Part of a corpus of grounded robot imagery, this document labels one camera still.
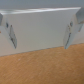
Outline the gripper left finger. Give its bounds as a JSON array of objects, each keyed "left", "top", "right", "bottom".
[{"left": 0, "top": 12, "right": 18, "bottom": 50}]

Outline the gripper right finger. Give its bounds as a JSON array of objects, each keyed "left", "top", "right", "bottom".
[{"left": 63, "top": 11, "right": 84, "bottom": 50}]

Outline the white cabinet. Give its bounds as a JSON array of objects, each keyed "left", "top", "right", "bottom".
[{"left": 0, "top": 6, "right": 84, "bottom": 58}]

